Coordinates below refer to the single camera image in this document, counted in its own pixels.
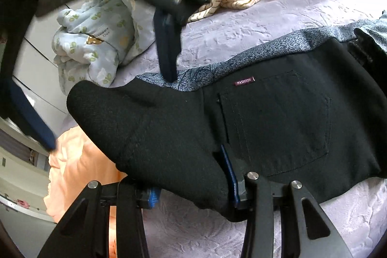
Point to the peach garment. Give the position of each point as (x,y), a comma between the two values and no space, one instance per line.
(78,173)

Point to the light blue printed quilt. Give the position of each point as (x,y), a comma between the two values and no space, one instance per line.
(99,34)

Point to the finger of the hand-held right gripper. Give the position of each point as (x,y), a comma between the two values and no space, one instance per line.
(27,113)
(167,46)

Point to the bed with lilac bedspread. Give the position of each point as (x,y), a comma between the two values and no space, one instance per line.
(242,22)

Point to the black pants with floral trim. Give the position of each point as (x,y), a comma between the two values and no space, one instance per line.
(272,125)

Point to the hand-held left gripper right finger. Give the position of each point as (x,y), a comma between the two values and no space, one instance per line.
(231,179)

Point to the white shelf unit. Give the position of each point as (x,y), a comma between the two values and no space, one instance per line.
(18,161)

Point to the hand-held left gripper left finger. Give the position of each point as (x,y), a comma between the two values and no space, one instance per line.
(152,197)

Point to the white wardrobe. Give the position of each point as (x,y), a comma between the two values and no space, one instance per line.
(39,70)

